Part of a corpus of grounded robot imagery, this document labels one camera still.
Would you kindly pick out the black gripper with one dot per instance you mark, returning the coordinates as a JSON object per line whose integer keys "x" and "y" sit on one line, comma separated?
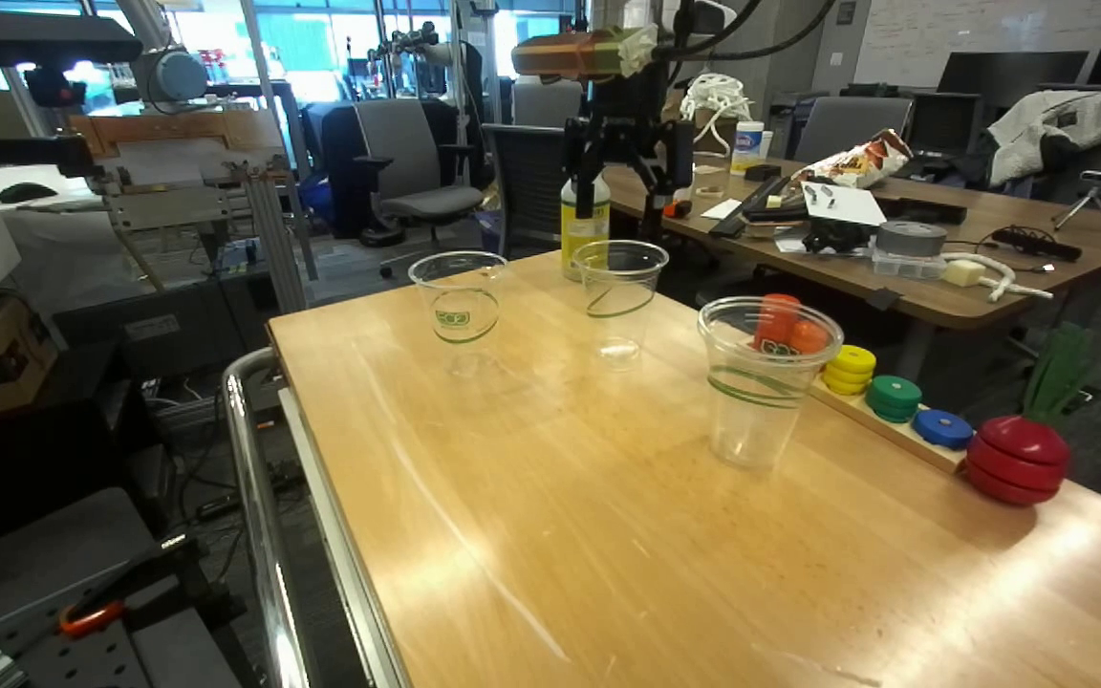
{"x": 633, "y": 121}

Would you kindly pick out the clear plastic cup green logo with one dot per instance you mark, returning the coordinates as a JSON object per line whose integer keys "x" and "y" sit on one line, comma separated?
{"x": 619, "y": 274}
{"x": 727, "y": 335}
{"x": 745, "y": 442}
{"x": 458, "y": 299}

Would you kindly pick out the yellow toy disc stack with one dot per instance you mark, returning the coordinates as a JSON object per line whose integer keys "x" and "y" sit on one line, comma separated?
{"x": 851, "y": 369}

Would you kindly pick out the green toy disc stack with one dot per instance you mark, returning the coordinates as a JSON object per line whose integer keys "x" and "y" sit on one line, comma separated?
{"x": 894, "y": 398}

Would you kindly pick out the large red toy disc stack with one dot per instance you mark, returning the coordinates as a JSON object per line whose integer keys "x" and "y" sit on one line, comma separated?
{"x": 1017, "y": 460}

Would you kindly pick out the white spray bottle yellow label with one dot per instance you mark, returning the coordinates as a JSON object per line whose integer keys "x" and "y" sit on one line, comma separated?
{"x": 582, "y": 235}

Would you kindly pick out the dark office chair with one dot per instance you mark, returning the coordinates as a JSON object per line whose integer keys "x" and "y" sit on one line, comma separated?
{"x": 534, "y": 176}

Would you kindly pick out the long black bar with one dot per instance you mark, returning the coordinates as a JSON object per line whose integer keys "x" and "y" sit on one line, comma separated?
{"x": 745, "y": 209}

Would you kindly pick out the small white box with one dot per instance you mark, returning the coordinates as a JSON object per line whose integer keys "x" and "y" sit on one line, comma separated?
{"x": 749, "y": 139}

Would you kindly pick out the white printed paper sheet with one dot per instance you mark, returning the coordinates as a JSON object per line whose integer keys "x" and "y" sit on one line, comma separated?
{"x": 842, "y": 200}

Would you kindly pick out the grey office chair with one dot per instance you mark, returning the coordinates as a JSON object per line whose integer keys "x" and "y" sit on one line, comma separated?
{"x": 402, "y": 158}

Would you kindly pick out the chips bag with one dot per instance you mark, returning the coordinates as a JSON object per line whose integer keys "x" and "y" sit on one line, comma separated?
{"x": 860, "y": 158}

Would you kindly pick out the black remote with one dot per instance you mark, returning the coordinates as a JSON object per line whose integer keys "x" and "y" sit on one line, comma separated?
{"x": 1033, "y": 244}
{"x": 921, "y": 209}

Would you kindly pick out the wooden office desk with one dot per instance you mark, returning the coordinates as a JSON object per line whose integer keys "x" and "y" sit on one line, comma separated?
{"x": 920, "y": 295}

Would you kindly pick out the wooden toy base board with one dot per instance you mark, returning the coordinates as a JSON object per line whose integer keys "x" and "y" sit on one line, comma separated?
{"x": 894, "y": 428}

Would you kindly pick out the blue toy disc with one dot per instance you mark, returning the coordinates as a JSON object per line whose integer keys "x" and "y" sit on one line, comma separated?
{"x": 940, "y": 425}

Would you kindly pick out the black computer monitor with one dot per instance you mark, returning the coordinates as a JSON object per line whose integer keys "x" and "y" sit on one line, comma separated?
{"x": 1014, "y": 72}

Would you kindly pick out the white jacket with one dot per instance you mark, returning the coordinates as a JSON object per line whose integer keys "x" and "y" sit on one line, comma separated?
{"x": 1047, "y": 115}

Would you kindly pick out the green ridged plastic object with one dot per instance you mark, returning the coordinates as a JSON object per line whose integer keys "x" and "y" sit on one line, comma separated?
{"x": 1059, "y": 369}

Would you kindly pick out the white power strip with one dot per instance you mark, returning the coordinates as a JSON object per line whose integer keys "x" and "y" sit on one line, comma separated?
{"x": 181, "y": 408}

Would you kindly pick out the black shelf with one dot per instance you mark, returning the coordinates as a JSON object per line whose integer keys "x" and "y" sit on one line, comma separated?
{"x": 29, "y": 31}

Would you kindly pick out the black perforated breadboard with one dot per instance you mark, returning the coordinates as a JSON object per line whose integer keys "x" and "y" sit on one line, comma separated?
{"x": 77, "y": 662}

